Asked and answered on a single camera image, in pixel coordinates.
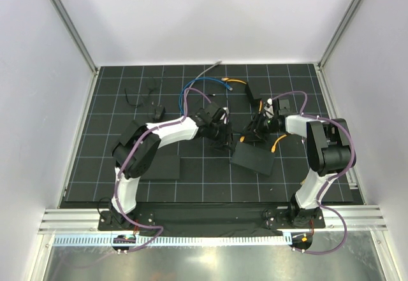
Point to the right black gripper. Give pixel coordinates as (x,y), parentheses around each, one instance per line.
(254,129)

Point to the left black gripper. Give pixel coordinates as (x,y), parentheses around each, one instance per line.
(226,140)

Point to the black network switch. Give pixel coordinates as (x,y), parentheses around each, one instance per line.
(163,168)
(253,158)

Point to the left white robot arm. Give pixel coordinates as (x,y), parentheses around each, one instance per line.
(137,147)

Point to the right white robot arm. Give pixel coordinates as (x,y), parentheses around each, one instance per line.
(330,153)

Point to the black power adapter block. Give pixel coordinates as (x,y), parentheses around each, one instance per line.
(252,94)

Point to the black grid mat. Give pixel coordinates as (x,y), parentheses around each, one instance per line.
(127,93)

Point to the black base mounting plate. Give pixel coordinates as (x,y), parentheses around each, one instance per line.
(216,218)

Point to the white slotted cable duct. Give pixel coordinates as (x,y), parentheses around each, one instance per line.
(121,241)

